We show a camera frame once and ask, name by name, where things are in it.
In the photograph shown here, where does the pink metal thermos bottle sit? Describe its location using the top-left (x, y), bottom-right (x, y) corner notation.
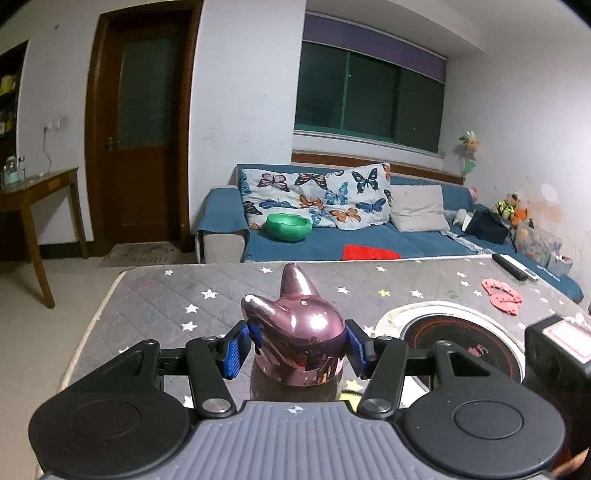
top-left (242, 263), bottom-right (348, 402)

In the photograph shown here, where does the grey star table cover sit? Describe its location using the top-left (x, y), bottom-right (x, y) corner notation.
top-left (62, 255), bottom-right (589, 387)

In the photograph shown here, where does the induction cooker in table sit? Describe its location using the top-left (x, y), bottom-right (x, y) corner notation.
top-left (374, 301), bottom-right (526, 381)

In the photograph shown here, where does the red cloth on sofa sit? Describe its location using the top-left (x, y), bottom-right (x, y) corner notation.
top-left (342, 244), bottom-right (402, 261)

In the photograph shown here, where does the blue sofa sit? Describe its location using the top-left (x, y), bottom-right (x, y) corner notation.
top-left (197, 164), bottom-right (584, 303)

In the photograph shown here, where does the door mat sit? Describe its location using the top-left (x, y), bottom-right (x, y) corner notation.
top-left (99, 242), bottom-right (184, 268)

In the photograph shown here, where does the pink silicone mat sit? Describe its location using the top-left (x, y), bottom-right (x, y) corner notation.
top-left (481, 278), bottom-right (523, 316)

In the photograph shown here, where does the green plastic bowl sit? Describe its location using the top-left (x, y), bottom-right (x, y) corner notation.
top-left (264, 213), bottom-right (312, 242)

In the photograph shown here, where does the grey cushion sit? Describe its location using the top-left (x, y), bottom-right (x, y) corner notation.
top-left (390, 185), bottom-right (450, 233)

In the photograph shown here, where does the black remote control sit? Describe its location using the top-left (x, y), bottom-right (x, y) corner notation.
top-left (492, 253), bottom-right (539, 282)

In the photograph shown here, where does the large butterfly pillow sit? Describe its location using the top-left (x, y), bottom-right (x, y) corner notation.
top-left (238, 164), bottom-right (391, 231)

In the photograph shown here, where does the black bag on sofa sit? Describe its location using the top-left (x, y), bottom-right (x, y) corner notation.
top-left (465, 210), bottom-right (509, 244)

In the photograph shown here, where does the right gripper black box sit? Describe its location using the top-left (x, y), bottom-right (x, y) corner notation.
top-left (524, 315), bottom-right (590, 420)

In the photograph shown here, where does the plush toy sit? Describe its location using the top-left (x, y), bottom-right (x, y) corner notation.
top-left (493, 193), bottom-right (528, 228)

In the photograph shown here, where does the artificial flower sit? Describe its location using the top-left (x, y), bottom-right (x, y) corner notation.
top-left (459, 130), bottom-right (481, 177)

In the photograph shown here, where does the wooden side table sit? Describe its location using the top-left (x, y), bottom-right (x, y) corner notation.
top-left (1, 167), bottom-right (89, 309)

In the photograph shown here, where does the green framed window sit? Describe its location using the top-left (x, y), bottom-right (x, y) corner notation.
top-left (294, 42), bottom-right (445, 153)

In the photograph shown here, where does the teal kettle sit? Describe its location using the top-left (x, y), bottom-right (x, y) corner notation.
top-left (2, 156), bottom-right (25, 187)

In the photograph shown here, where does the brown wooden door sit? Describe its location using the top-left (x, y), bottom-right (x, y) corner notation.
top-left (84, 1), bottom-right (203, 254)

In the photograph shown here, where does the dark wooden bookshelf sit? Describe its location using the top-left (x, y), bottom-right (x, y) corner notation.
top-left (0, 41), bottom-right (28, 165)

